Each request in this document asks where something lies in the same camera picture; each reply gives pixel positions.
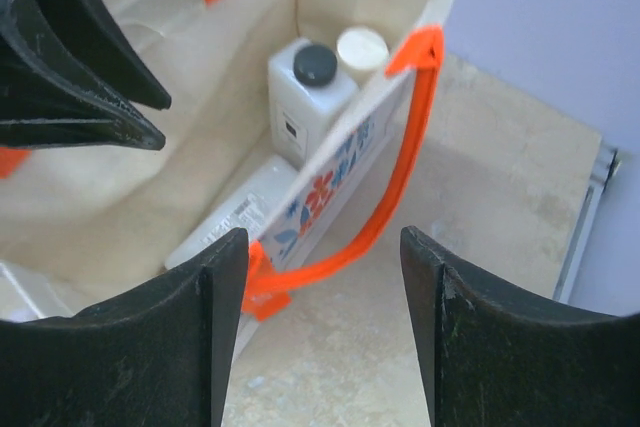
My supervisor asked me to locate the canvas bag with orange handles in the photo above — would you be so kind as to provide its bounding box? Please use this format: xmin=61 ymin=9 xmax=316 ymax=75
xmin=1 ymin=0 xmax=454 ymax=349

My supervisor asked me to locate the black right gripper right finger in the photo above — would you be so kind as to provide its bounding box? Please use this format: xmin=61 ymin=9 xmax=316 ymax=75
xmin=400 ymin=226 xmax=639 ymax=426

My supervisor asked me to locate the white square bottle black cap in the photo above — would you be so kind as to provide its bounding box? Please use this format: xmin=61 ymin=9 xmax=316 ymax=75
xmin=268 ymin=37 xmax=359 ymax=169

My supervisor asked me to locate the aluminium frame rail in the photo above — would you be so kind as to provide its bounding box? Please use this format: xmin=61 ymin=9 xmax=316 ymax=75
xmin=552 ymin=141 xmax=620 ymax=304

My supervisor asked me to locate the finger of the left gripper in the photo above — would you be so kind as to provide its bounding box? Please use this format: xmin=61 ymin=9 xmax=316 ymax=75
xmin=1 ymin=0 xmax=165 ymax=150
xmin=37 ymin=0 xmax=172 ymax=110

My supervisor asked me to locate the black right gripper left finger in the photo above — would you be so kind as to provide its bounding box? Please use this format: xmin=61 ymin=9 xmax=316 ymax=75
xmin=1 ymin=228 xmax=249 ymax=426

